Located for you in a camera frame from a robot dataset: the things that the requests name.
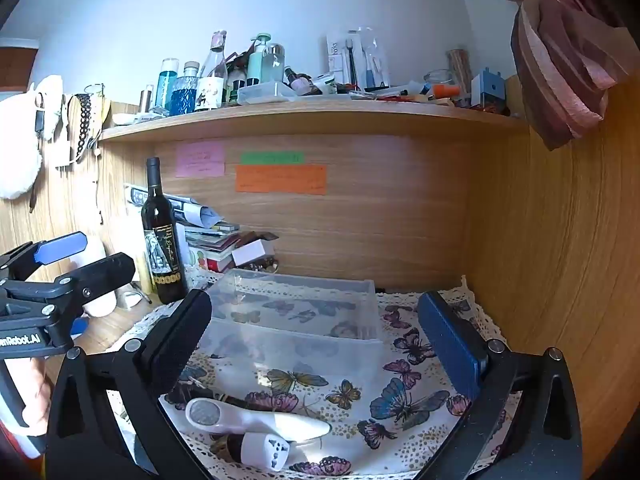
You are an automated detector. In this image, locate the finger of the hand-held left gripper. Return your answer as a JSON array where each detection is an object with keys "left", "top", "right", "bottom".
[
  {"left": 0, "top": 231, "right": 88, "bottom": 283},
  {"left": 0, "top": 252, "right": 137, "bottom": 321}
]

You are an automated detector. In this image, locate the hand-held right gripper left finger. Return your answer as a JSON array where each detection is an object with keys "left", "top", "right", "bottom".
[{"left": 45, "top": 289, "right": 213, "bottom": 480}]

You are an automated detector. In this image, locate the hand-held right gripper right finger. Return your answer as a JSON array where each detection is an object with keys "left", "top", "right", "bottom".
[{"left": 417, "top": 291, "right": 583, "bottom": 480}]

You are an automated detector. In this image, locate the clear plastic container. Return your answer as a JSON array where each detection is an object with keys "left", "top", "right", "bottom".
[{"left": 197, "top": 268, "right": 386, "bottom": 392}]

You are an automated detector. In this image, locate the white handheld device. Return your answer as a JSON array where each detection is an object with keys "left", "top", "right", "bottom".
[{"left": 185, "top": 397, "right": 332, "bottom": 443}]

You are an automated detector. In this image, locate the white travel adapter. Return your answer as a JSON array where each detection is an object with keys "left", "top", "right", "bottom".
[{"left": 227, "top": 432, "right": 291, "bottom": 473}]

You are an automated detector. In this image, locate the person's left hand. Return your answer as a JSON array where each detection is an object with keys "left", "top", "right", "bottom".
[{"left": 20, "top": 357, "right": 52, "bottom": 428}]

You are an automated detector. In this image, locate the dark wine bottle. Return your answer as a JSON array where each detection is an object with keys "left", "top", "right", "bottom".
[{"left": 141, "top": 156, "right": 190, "bottom": 305}]

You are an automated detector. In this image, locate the stack of books and papers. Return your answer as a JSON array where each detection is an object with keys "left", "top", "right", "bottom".
[{"left": 150, "top": 192, "right": 242, "bottom": 275}]

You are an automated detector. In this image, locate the fluffy white cloth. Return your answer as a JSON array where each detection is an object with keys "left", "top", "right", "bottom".
[{"left": 0, "top": 74, "right": 67, "bottom": 200}]

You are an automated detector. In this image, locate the butterfly print tablecloth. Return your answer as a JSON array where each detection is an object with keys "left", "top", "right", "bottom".
[{"left": 107, "top": 265, "right": 523, "bottom": 480}]

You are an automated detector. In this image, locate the small white box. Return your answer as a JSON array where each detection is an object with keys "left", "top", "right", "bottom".
[{"left": 231, "top": 240, "right": 276, "bottom": 267}]

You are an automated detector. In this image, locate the flat white item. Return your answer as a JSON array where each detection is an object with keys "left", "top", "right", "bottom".
[{"left": 112, "top": 112, "right": 166, "bottom": 126}]

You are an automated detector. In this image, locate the pink paper note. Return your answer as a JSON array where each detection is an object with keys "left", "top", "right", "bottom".
[{"left": 175, "top": 141, "right": 224, "bottom": 178}]

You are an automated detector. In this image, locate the orange paper note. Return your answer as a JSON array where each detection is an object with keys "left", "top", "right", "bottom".
[{"left": 235, "top": 164, "right": 328, "bottom": 196}]

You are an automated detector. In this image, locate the teal glass bottle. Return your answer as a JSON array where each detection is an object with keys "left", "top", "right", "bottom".
[{"left": 155, "top": 58, "right": 180, "bottom": 112}]

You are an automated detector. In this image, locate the blue patterned bottle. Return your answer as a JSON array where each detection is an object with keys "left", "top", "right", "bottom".
[{"left": 170, "top": 61, "right": 201, "bottom": 117}]

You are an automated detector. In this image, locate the green paper note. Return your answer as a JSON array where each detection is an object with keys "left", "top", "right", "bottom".
[{"left": 240, "top": 151, "right": 305, "bottom": 165}]

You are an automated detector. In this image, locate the clear labelled glass bottle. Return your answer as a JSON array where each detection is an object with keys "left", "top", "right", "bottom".
[{"left": 194, "top": 30, "right": 229, "bottom": 111}]

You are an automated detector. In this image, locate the clear plastic tray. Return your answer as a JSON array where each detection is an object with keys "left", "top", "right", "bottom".
[{"left": 237, "top": 81, "right": 297, "bottom": 106}]

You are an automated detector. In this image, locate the small blue box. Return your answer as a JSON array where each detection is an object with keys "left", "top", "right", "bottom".
[{"left": 470, "top": 68, "right": 506, "bottom": 109}]

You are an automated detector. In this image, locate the wooden shelf board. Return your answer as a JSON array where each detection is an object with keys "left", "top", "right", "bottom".
[{"left": 97, "top": 96, "right": 531, "bottom": 143}]

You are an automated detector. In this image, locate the mint green pump bottle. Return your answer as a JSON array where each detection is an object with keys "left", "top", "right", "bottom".
[{"left": 246, "top": 33, "right": 271, "bottom": 87}]

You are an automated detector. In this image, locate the jar of wooden sticks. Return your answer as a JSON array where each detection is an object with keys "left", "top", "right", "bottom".
[{"left": 446, "top": 48, "right": 474, "bottom": 94}]

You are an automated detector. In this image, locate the striped brown curtain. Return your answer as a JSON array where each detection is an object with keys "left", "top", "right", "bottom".
[{"left": 432, "top": 0, "right": 640, "bottom": 152}]

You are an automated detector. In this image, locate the toothbrush package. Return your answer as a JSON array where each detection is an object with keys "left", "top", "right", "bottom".
[{"left": 327, "top": 29, "right": 392, "bottom": 89}]

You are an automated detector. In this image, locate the black bead necklace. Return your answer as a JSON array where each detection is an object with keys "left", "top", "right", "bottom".
[{"left": 67, "top": 93, "right": 94, "bottom": 162}]

